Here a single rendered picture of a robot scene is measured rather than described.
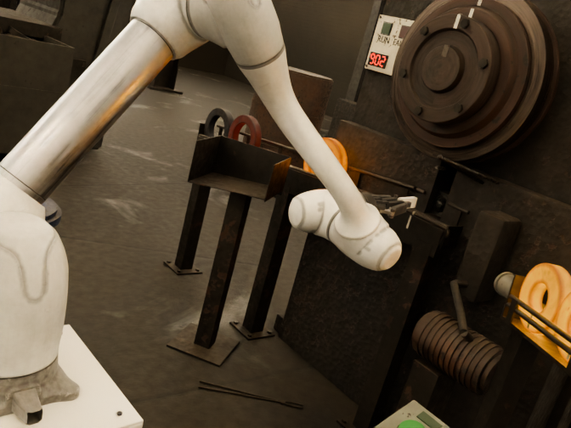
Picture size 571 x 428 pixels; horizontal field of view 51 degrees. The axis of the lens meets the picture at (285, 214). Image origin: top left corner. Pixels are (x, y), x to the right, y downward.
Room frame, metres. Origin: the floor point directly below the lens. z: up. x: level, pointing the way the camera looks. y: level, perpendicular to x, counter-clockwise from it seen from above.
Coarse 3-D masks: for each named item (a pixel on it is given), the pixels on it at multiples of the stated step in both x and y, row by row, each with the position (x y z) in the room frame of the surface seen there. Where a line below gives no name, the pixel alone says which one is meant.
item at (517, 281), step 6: (516, 276) 1.30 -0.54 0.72; (522, 276) 1.30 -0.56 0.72; (516, 282) 1.30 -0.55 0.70; (522, 282) 1.30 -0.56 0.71; (510, 288) 1.30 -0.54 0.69; (516, 288) 1.29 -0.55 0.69; (516, 294) 1.29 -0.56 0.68; (510, 300) 1.29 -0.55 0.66; (504, 306) 1.29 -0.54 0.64; (504, 312) 1.29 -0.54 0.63
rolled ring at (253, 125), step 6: (240, 120) 2.37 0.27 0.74; (246, 120) 2.34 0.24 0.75; (252, 120) 2.33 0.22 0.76; (234, 126) 2.39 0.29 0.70; (240, 126) 2.40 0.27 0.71; (252, 126) 2.31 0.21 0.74; (258, 126) 2.32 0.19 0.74; (234, 132) 2.39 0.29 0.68; (252, 132) 2.30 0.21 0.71; (258, 132) 2.30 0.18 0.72; (234, 138) 2.39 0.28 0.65; (252, 138) 2.29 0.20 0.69; (258, 138) 2.30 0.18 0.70; (252, 144) 2.29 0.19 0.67; (258, 144) 2.30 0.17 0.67
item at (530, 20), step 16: (448, 0) 1.76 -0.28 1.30; (496, 0) 1.65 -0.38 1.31; (512, 0) 1.62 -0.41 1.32; (528, 16) 1.58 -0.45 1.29; (528, 32) 1.57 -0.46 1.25; (544, 32) 1.55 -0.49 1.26; (400, 48) 1.84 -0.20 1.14; (544, 48) 1.53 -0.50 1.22; (544, 64) 1.52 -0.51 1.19; (544, 80) 1.51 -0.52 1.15; (528, 96) 1.52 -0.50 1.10; (544, 96) 1.55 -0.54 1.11; (400, 112) 1.79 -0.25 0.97; (528, 112) 1.51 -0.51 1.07; (400, 128) 1.78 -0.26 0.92; (512, 128) 1.53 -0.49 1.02; (528, 128) 1.57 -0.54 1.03; (416, 144) 1.72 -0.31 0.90; (432, 144) 1.68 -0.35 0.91; (480, 144) 1.58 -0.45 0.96; (496, 144) 1.55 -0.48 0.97
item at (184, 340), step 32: (192, 160) 1.82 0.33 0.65; (224, 160) 2.01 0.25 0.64; (256, 160) 1.99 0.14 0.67; (288, 160) 1.93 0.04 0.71; (256, 192) 1.84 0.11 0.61; (224, 224) 1.86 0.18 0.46; (224, 256) 1.86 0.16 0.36; (224, 288) 1.86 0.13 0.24; (192, 352) 1.80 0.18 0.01; (224, 352) 1.86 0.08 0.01
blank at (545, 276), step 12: (540, 264) 1.26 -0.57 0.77; (552, 264) 1.23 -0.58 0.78; (528, 276) 1.28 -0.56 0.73; (540, 276) 1.24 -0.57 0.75; (552, 276) 1.20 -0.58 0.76; (564, 276) 1.19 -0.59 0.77; (528, 288) 1.27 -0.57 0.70; (540, 288) 1.25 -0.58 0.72; (552, 288) 1.19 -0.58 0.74; (564, 288) 1.17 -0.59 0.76; (528, 300) 1.25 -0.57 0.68; (540, 300) 1.25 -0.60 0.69; (552, 300) 1.17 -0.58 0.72; (528, 312) 1.23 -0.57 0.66; (540, 312) 1.19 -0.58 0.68; (552, 312) 1.16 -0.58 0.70; (528, 324) 1.22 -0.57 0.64; (540, 324) 1.18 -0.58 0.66
